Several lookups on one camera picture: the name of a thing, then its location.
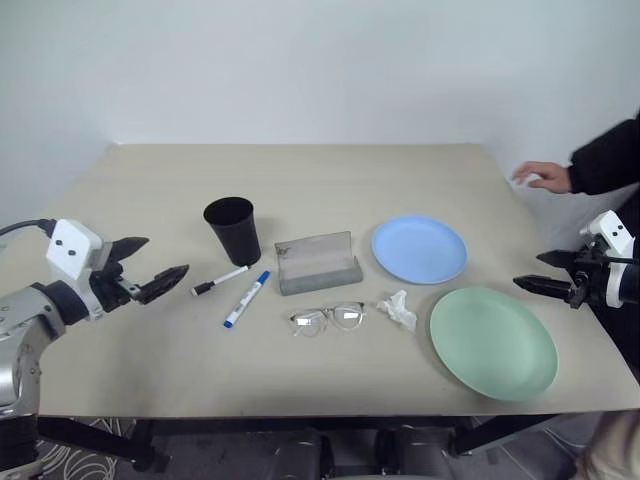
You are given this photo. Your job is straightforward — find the dark rounded robot leg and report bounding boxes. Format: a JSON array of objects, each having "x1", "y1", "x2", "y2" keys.
[{"x1": 374, "y1": 424, "x2": 451, "y2": 480}]

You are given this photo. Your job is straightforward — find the black cap whiteboard marker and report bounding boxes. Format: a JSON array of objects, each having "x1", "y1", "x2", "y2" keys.
[{"x1": 190, "y1": 265, "x2": 250, "y2": 297}]

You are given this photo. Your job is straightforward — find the black table leg frame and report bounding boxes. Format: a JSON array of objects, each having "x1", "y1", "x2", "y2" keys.
[
  {"x1": 447, "y1": 413, "x2": 576, "y2": 457},
  {"x1": 34, "y1": 415, "x2": 171, "y2": 474}
]

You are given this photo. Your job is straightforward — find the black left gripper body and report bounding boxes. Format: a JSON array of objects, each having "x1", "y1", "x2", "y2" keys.
[{"x1": 88, "y1": 242, "x2": 142, "y2": 315}]

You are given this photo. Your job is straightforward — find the blue cap whiteboard marker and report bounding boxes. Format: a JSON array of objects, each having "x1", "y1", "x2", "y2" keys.
[{"x1": 222, "y1": 270, "x2": 271, "y2": 330}]

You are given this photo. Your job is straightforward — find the crumpled white tissue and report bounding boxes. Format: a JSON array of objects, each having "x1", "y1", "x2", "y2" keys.
[{"x1": 375, "y1": 290, "x2": 419, "y2": 332}]

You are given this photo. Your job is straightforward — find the clear frame eyeglasses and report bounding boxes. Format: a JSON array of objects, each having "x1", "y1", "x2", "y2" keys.
[{"x1": 288, "y1": 301, "x2": 367, "y2": 339}]

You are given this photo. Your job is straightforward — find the black plastic cup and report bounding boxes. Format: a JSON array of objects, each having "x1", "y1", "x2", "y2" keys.
[{"x1": 202, "y1": 196, "x2": 263, "y2": 267}]

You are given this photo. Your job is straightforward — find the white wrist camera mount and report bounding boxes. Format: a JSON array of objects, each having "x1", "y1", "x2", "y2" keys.
[
  {"x1": 45, "y1": 218, "x2": 104, "y2": 322},
  {"x1": 578, "y1": 210, "x2": 640, "y2": 309}
]

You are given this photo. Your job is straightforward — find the green plastic plate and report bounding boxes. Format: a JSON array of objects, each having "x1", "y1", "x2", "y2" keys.
[{"x1": 429, "y1": 286, "x2": 559, "y2": 403}]

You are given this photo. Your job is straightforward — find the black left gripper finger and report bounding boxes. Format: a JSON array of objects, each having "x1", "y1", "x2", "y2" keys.
[
  {"x1": 111, "y1": 236, "x2": 151, "y2": 262},
  {"x1": 131, "y1": 264, "x2": 191, "y2": 306}
]

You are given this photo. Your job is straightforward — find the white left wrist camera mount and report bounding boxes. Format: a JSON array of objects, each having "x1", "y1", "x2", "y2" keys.
[{"x1": 45, "y1": 218, "x2": 104, "y2": 322}]

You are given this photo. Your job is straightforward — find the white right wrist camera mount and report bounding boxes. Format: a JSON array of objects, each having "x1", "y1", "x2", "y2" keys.
[{"x1": 578, "y1": 210, "x2": 640, "y2": 309}]

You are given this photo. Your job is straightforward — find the person's bare hand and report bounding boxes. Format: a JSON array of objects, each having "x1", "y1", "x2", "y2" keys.
[{"x1": 511, "y1": 161, "x2": 574, "y2": 195}]

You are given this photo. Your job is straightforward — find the grey open glasses case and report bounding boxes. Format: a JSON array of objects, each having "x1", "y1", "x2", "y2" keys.
[{"x1": 273, "y1": 230, "x2": 364, "y2": 297}]

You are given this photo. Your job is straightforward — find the blue plastic plate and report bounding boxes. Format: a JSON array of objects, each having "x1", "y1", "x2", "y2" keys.
[{"x1": 371, "y1": 214, "x2": 469, "y2": 286}]

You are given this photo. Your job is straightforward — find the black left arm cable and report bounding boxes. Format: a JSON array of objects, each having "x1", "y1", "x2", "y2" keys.
[{"x1": 0, "y1": 218, "x2": 55, "y2": 239}]

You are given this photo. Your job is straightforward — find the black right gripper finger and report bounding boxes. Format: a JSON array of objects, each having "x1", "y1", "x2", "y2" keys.
[
  {"x1": 535, "y1": 250, "x2": 577, "y2": 272},
  {"x1": 512, "y1": 274, "x2": 572, "y2": 301}
]

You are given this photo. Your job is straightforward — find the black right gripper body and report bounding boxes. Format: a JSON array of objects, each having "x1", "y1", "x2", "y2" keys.
[{"x1": 566, "y1": 238, "x2": 612, "y2": 310}]

